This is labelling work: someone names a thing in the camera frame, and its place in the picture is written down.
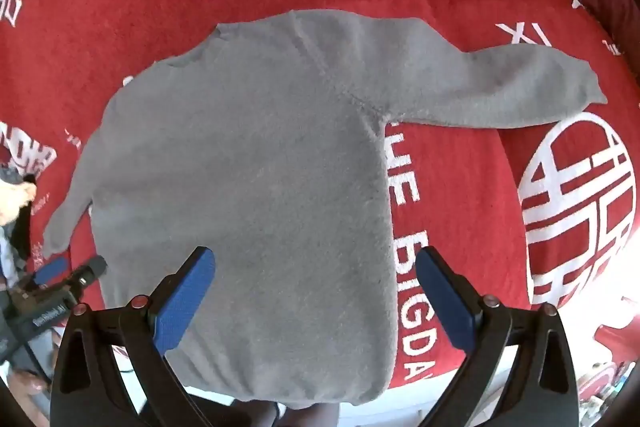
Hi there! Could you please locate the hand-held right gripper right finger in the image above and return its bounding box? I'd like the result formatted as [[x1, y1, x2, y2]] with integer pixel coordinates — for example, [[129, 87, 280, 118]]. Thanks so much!
[[414, 246, 584, 427]]

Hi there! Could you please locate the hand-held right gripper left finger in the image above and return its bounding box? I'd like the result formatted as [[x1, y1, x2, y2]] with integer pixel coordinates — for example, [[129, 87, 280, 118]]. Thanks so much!
[[50, 247, 217, 427]]

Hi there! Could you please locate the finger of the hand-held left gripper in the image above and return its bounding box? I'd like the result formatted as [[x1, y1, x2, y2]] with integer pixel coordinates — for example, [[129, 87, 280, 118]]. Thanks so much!
[[64, 255, 109, 294], [32, 257, 69, 286]]

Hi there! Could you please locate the grey sweater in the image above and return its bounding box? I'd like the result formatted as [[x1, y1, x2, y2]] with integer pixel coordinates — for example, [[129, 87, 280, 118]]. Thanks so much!
[[42, 9, 609, 410]]

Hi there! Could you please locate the tan fluffy object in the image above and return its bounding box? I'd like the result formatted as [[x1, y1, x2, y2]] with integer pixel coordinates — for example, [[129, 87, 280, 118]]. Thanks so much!
[[0, 179, 39, 229]]

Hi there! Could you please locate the colourful clutter pile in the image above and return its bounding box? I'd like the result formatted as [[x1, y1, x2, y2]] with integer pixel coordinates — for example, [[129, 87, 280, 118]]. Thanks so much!
[[575, 357, 637, 419]]

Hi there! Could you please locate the red printed pillow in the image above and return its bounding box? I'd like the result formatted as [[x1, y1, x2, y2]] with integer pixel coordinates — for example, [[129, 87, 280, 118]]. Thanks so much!
[[572, 0, 640, 68]]

